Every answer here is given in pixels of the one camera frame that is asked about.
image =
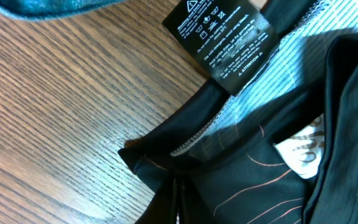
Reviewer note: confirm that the black orange patterned jersey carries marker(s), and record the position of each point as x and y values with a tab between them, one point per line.
275	139

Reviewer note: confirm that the folded blue denim jeans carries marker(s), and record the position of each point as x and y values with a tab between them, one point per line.
40	10

